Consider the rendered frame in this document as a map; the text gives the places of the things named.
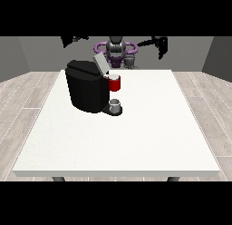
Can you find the dark table leg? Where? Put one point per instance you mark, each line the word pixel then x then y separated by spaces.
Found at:
pixel 59 178
pixel 173 178

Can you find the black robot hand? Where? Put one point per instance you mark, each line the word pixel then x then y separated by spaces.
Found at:
pixel 162 45
pixel 67 40

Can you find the black coffee machine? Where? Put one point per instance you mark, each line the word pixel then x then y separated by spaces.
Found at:
pixel 86 88

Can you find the small grey coffee pod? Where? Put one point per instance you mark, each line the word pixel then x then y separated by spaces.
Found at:
pixel 129 62

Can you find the grey robot trunk purple rings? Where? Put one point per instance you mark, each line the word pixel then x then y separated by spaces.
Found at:
pixel 114 48

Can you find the red pod holder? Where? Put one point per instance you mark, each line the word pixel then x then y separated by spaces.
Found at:
pixel 114 84

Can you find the small grey cup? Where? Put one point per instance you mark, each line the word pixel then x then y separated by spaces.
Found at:
pixel 114 106

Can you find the pale grey machine lid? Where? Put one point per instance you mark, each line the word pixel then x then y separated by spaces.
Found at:
pixel 101 63

